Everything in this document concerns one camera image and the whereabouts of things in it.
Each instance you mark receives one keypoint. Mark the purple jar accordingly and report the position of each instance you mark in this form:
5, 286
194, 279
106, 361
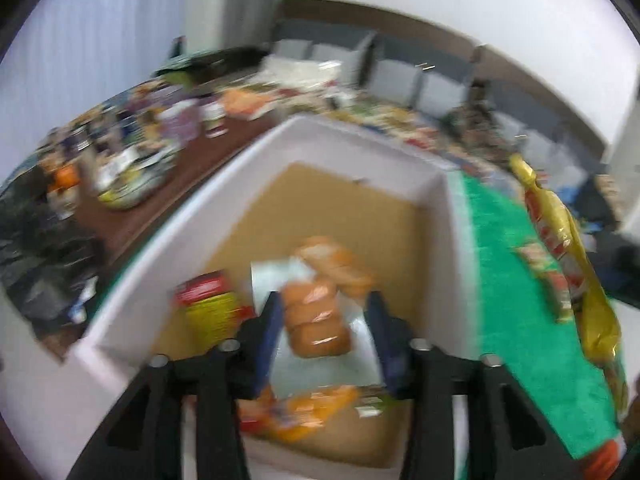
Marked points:
180, 120

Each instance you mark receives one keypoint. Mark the orange bag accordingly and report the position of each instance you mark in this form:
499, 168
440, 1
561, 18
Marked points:
245, 102

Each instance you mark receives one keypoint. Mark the yellow rimmed bowl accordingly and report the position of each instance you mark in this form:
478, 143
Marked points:
135, 180

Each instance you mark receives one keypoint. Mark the pile of assorted goods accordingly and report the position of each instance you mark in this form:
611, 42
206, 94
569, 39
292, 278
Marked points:
400, 120

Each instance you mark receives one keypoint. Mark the green cloth mat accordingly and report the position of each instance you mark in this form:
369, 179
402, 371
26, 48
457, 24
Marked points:
515, 330

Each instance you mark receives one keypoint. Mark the orange snack packet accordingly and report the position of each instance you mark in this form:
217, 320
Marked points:
305, 410

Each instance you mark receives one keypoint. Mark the clear bun packet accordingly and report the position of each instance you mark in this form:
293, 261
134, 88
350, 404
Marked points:
335, 260
315, 320

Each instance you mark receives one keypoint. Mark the red yellow snack packet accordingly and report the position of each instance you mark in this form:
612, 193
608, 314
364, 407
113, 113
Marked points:
210, 305

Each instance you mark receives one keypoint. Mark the orange object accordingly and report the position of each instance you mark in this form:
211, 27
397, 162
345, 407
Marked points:
605, 460

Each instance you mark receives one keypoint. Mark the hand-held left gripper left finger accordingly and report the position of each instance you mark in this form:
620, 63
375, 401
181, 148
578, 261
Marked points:
267, 332

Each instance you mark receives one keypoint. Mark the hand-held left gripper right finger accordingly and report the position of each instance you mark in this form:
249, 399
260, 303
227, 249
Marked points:
382, 337

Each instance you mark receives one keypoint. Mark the white box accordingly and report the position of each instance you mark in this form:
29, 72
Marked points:
350, 145

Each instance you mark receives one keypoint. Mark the yellow green snack packet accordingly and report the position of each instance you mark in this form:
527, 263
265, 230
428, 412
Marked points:
545, 280

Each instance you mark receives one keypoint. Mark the brown wooden table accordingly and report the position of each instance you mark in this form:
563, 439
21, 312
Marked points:
200, 155

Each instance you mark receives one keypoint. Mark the red label jar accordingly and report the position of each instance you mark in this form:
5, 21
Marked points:
215, 119

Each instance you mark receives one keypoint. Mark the dark plastic bags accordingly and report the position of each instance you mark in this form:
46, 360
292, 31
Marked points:
40, 260

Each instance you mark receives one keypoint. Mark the row of grey chairs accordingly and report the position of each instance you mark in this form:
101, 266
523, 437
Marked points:
425, 85

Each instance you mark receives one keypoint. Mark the white plastic bag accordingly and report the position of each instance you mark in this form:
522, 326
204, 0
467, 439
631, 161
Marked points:
300, 67

